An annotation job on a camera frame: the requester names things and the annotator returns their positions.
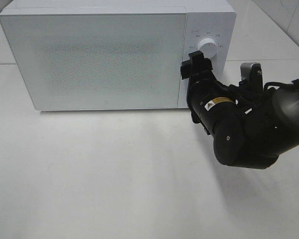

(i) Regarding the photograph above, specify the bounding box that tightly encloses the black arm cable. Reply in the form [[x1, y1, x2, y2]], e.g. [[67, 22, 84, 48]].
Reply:
[[226, 78, 299, 105]]

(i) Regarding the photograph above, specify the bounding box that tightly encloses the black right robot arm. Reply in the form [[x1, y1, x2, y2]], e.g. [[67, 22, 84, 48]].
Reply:
[[180, 51, 299, 169]]

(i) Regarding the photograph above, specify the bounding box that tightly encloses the white microwave oven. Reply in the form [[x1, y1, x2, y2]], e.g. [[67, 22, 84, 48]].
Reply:
[[0, 0, 236, 111]]

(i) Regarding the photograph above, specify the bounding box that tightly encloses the upper white microwave knob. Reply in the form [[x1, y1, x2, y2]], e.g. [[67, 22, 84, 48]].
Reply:
[[197, 36, 218, 58]]

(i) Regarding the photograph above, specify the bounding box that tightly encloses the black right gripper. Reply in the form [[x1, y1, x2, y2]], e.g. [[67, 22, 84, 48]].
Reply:
[[180, 51, 242, 136]]

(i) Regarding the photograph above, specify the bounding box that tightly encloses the white microwave door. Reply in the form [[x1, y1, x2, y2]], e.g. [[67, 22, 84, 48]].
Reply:
[[0, 14, 186, 111]]

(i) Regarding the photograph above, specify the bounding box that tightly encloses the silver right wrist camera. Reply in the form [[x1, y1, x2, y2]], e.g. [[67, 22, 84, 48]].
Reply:
[[239, 62, 264, 94]]

